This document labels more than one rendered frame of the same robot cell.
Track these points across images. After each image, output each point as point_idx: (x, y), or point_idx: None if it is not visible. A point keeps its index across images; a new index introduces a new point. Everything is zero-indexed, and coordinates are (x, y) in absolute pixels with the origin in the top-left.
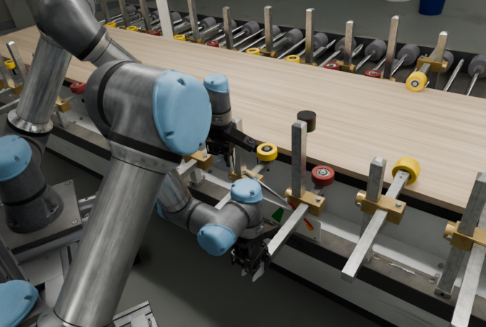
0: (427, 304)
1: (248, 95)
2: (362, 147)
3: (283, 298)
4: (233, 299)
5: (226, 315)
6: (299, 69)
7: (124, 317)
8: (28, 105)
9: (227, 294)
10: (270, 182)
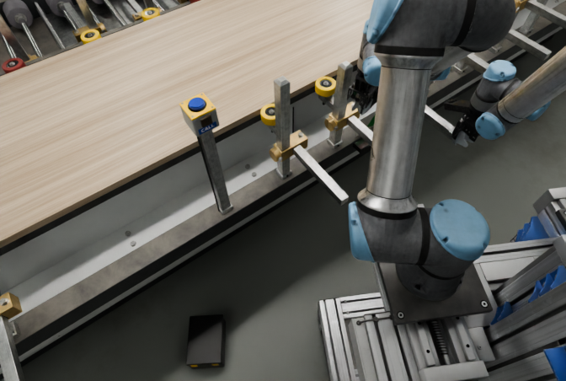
0: (458, 84)
1: (208, 69)
2: (355, 30)
3: (326, 200)
4: (312, 238)
5: (326, 249)
6: (182, 17)
7: (331, 327)
8: (414, 171)
9: (305, 243)
10: (304, 120)
